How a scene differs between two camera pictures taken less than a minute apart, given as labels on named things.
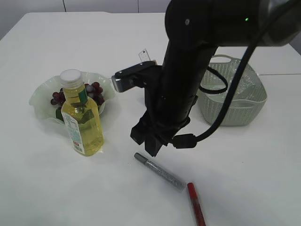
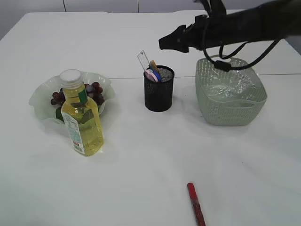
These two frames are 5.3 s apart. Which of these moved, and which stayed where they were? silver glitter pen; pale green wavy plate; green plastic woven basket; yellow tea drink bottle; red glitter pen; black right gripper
Moved: black right gripper; silver glitter pen
Stayed: pale green wavy plate; red glitter pen; yellow tea drink bottle; green plastic woven basket
